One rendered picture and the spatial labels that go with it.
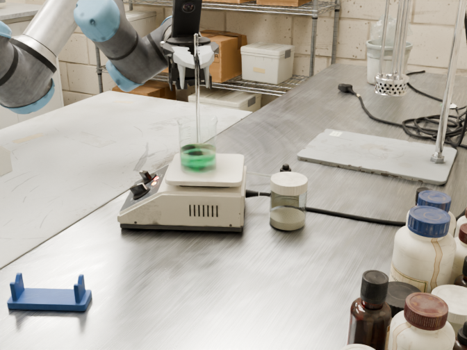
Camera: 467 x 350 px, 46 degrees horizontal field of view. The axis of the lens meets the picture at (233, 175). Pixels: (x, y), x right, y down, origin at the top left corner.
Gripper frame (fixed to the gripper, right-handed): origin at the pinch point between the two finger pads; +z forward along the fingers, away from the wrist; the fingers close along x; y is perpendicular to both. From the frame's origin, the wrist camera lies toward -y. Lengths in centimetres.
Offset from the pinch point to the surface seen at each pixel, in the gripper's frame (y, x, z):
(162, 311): 25.4, 7.8, 26.5
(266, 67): 55, -63, -215
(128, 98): 28, 12, -73
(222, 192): 18.8, -2.7, 7.7
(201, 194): 19.3, 0.4, 7.0
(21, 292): 24.3, 25.4, 21.0
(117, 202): 26.1, 13.9, -5.8
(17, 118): 96, 85, -271
